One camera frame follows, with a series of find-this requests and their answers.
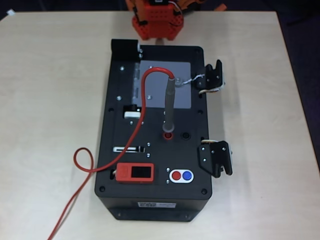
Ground grey test probe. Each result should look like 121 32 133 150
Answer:
162 76 176 133

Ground red cable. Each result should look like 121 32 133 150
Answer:
47 66 176 240

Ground grey hinged door panel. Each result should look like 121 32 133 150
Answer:
131 59 192 110

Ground white slider knob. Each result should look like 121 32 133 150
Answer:
123 111 141 120

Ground black task board box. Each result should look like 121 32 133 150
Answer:
94 38 213 222

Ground slot slider with black knob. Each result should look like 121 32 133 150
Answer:
112 146 146 154

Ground red and blue buttons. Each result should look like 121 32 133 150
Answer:
169 168 195 183

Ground red display module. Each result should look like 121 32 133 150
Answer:
115 162 155 185

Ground black corner block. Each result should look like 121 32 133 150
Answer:
111 38 141 60

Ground white label sticker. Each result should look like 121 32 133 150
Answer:
138 201 177 209

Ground white cable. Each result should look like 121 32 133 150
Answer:
182 76 203 85

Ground black cable post bracket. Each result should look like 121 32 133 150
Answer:
197 139 234 179
195 59 227 95

